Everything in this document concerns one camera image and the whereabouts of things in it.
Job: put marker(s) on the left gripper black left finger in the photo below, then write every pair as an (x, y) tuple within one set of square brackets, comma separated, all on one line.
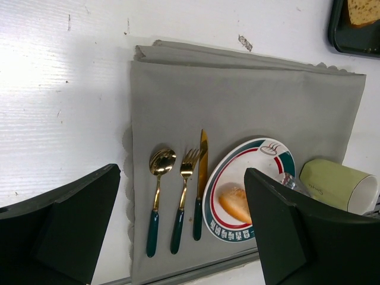
[(56, 237)]

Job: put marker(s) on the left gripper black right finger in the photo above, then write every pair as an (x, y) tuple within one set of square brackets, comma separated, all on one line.
[(303, 241)]

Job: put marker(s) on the small orange bread roll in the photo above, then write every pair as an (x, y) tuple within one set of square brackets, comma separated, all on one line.
[(234, 202)]

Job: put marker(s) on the seeded bread slice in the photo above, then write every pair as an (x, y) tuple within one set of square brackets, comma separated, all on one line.
[(363, 12)]

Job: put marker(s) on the pale green mug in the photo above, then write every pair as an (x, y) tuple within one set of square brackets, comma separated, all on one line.
[(340, 186)]

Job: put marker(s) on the white plate green red rim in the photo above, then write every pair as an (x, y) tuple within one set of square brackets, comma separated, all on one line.
[(269, 156)]

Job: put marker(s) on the grey cloth placemat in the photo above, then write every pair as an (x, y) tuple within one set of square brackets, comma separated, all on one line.
[(178, 89)]

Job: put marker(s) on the black food tray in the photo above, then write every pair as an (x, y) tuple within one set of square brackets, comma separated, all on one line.
[(362, 40)]

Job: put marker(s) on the aluminium rail front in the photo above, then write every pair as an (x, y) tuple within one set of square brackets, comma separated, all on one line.
[(209, 268)]

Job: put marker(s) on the gold knife green handle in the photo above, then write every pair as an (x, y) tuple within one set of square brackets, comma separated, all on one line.
[(202, 181)]

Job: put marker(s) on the gold spoon green handle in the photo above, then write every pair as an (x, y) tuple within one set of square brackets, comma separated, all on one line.
[(160, 163)]

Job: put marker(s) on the gold fork green handle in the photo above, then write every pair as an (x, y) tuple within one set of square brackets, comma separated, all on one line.
[(186, 170)]

